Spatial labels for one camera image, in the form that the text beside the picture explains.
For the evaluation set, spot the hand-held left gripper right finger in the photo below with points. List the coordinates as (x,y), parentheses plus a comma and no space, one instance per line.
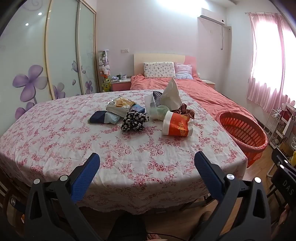
(208,176)

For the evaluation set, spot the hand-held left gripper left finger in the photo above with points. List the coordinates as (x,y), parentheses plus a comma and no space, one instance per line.
(85,178)

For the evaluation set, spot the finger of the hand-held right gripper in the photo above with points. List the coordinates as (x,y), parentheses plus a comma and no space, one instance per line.
(282,160)

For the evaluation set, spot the orange plastic basket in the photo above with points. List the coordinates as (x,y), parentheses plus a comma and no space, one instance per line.
(252,148)

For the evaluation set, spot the orange paper cup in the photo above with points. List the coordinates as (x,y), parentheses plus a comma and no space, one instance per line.
(178,125)

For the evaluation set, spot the dark blue sock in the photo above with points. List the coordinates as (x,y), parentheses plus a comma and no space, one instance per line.
(97,117)

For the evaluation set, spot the dark red plaid cloth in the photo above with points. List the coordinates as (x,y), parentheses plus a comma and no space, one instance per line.
(185,110)

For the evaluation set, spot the black white floral cloth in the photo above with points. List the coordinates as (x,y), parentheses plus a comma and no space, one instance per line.
(134,120)

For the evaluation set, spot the green white sock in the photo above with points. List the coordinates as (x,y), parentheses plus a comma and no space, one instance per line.
(163,111)

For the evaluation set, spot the yellow silver snack packet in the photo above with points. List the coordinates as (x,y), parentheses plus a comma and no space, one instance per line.
(120,104)

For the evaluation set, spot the light blue packet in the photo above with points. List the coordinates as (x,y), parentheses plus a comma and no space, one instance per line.
(137,108)

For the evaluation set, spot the clear plastic bag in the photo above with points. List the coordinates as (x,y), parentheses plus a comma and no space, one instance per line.
(150,106)

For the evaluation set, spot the yellow bottle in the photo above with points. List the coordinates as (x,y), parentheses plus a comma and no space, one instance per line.
(294,158)

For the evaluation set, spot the cluttered desk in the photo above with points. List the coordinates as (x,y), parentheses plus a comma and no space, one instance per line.
(286,125)

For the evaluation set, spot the pink floral tablecloth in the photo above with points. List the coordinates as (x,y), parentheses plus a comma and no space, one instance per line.
(69,139)

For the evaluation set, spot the person's bare foot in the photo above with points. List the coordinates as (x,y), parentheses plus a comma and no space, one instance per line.
(203,222)

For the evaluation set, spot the pink window curtain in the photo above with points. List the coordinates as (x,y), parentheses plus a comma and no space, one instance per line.
(256,88)
(290,69)

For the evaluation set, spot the orange pink duvet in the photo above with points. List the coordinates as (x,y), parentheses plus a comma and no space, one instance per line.
(208,97)

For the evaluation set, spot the pink nightstand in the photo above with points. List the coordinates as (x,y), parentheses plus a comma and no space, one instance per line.
(120,87)
(209,83)

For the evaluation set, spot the yellow green plush toy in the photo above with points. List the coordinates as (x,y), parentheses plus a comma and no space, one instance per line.
(106,85)

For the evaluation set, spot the pink striped pillow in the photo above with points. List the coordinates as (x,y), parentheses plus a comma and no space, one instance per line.
(183,69)

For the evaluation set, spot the floral pillow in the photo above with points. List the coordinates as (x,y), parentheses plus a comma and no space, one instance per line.
(159,69)

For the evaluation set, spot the clear toy display tower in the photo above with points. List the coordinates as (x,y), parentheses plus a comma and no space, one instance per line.
(104,62)

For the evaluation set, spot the beige pink headboard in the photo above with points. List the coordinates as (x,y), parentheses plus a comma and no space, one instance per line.
(157,58)

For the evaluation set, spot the flower print sliding wardrobe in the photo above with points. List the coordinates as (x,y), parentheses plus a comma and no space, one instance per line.
(34,58)

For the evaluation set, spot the air conditioner pipe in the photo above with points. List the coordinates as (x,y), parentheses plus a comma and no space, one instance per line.
(223,37)

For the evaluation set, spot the curtain rod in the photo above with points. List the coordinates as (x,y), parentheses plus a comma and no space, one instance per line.
(261,13)

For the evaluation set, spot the white air conditioner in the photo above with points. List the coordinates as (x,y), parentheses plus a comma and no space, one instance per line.
(212,18)

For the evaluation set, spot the wooden table frame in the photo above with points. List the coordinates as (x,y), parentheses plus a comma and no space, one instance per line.
(194,204)

